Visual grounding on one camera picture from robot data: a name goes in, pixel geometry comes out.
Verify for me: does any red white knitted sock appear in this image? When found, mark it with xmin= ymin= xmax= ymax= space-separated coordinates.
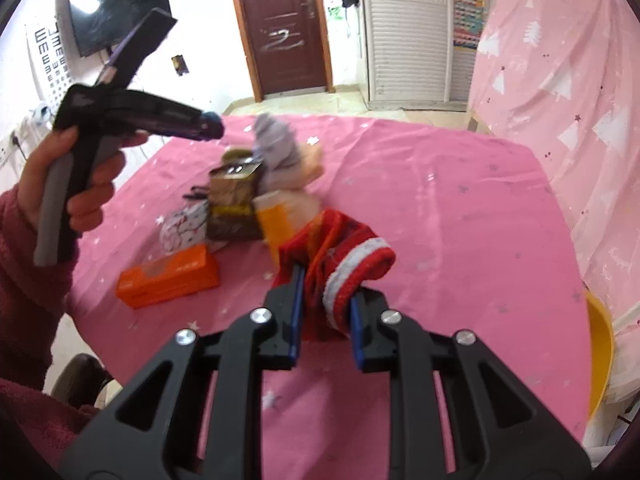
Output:
xmin=273 ymin=209 xmax=396 ymax=342

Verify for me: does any brown snack box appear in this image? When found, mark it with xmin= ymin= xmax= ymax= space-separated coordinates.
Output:
xmin=207 ymin=157 xmax=264 ymax=242

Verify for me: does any Hello Kitty plastic bag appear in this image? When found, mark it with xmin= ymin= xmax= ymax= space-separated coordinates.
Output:
xmin=156 ymin=202 xmax=208 ymax=255

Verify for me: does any person's left hand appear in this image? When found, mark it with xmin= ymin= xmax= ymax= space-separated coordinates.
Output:
xmin=16 ymin=127 xmax=148 ymax=233

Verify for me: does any eye chart poster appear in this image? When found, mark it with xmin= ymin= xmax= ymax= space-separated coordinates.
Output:
xmin=26 ymin=18 xmax=73 ymax=112

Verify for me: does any pink star tablecloth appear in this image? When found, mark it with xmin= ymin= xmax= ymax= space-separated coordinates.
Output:
xmin=63 ymin=116 xmax=591 ymax=479

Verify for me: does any purple grey sock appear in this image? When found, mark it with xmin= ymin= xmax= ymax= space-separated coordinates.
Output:
xmin=253 ymin=113 xmax=303 ymax=193

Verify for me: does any orange plastic cup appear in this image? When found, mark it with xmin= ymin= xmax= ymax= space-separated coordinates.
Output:
xmin=253 ymin=191 xmax=295 ymax=266

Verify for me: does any orange tissue box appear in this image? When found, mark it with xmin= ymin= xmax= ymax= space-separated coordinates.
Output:
xmin=115 ymin=244 xmax=221 ymax=309

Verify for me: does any dark red wooden door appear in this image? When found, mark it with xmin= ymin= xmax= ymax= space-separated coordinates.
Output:
xmin=233 ymin=0 xmax=334 ymax=102

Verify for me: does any white louvered wardrobe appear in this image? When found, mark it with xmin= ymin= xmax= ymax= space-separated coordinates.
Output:
xmin=360 ymin=0 xmax=492 ymax=110

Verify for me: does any yellow chair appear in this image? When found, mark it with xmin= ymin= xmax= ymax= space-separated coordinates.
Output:
xmin=585 ymin=289 xmax=615 ymax=418

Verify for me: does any dark red fleece sleeve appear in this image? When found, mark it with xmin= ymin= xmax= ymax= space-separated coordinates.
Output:
xmin=1 ymin=188 xmax=98 ymax=470

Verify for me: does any pink tree-print bed curtain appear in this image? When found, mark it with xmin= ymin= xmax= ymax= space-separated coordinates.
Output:
xmin=468 ymin=0 xmax=640 ymax=321

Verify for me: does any black wall television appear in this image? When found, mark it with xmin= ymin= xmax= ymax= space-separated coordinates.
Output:
xmin=67 ymin=0 xmax=171 ymax=58

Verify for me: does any colourful wall poster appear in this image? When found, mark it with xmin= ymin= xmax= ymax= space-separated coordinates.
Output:
xmin=452 ymin=0 xmax=485 ymax=50

